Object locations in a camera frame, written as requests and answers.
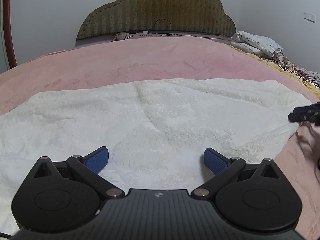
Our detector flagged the white textured pants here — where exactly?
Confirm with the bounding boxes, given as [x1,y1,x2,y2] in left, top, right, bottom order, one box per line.
[1,79,311,234]

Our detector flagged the yellow patterned quilt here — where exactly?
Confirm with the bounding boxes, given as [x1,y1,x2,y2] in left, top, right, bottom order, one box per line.
[229,44,319,99]

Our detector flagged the white patterned pillow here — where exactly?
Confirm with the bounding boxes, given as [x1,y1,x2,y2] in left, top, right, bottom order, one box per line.
[231,31,289,63]

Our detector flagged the pink bed blanket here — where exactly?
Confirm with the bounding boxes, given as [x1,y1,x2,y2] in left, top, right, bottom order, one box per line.
[1,36,319,239]

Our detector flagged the olive padded headboard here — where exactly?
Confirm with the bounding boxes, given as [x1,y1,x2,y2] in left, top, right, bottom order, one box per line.
[76,0,236,40]

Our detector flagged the white wall switch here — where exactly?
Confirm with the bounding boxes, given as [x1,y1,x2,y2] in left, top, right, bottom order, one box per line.
[304,12,316,23]

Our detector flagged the brown wooden door frame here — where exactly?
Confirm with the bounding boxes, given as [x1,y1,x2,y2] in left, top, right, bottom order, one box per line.
[2,0,17,69]

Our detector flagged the black charging cable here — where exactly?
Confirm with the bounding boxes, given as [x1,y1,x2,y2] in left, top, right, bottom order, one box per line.
[127,18,173,34]

